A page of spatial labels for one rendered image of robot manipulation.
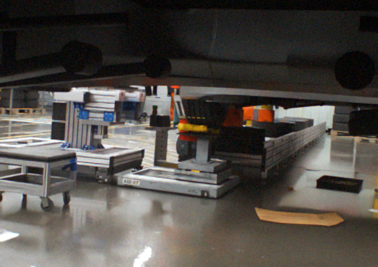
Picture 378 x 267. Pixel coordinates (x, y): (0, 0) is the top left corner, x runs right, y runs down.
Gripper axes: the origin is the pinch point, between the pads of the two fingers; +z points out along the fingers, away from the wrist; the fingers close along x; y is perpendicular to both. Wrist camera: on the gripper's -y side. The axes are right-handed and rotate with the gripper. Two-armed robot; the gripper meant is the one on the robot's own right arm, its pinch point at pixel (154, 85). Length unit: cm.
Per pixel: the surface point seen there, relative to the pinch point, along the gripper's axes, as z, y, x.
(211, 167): -3, -61, -53
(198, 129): 2, -32, -39
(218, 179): 3, -71, -58
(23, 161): -126, -53, 31
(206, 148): 12, -48, -44
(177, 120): 24.9, -28.1, -12.5
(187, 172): -3, -67, -33
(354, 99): -81, -3, -156
